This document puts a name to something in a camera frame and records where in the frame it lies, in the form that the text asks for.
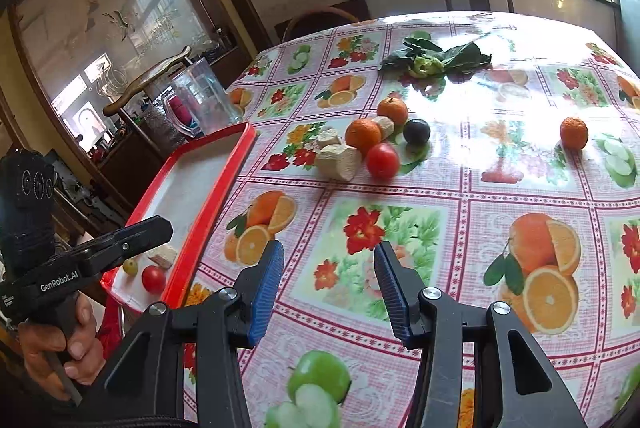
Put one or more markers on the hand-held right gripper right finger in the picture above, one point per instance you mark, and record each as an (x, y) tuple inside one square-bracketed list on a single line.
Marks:
[(392, 293)]

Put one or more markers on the red tomato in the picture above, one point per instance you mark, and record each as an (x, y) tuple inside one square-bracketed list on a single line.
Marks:
[(153, 279), (383, 160)]

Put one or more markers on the clear plastic mug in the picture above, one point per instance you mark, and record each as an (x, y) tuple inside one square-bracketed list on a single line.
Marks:
[(202, 92)]

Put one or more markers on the small green fruit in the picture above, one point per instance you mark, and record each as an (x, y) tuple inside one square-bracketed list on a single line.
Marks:
[(130, 267)]

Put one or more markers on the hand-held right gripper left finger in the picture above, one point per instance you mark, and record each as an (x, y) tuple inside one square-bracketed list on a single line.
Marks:
[(267, 288)]

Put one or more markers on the wooden chair with curved rail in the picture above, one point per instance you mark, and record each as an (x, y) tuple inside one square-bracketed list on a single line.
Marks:
[(145, 75)]

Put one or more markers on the textured clear plastic bottle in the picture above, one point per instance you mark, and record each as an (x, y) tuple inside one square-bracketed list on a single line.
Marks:
[(160, 122)]

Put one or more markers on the red cup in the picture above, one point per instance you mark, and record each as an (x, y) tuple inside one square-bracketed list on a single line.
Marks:
[(182, 112)]

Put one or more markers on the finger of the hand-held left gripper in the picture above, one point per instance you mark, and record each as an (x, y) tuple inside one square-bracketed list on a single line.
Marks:
[(140, 235)]

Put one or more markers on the red rimmed tray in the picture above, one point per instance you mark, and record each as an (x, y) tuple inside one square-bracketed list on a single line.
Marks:
[(200, 178)]

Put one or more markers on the round back rattan chair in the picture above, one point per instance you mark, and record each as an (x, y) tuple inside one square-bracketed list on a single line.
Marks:
[(320, 20)]

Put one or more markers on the wooden glass cabinet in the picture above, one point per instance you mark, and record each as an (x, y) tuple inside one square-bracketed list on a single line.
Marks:
[(140, 7)]

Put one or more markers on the fruit printed tablecloth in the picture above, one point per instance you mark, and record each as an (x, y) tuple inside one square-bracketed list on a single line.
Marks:
[(450, 188)]

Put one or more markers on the green bok choy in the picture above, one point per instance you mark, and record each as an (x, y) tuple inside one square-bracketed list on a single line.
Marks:
[(435, 57)]

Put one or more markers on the orange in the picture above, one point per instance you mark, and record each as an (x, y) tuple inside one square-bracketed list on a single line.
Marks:
[(363, 133), (392, 110), (573, 132)]

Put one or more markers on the person's left hand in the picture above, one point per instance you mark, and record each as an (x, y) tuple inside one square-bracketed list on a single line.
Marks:
[(45, 353)]

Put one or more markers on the dark purple plum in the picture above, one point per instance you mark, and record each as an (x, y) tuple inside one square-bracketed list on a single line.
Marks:
[(416, 131)]

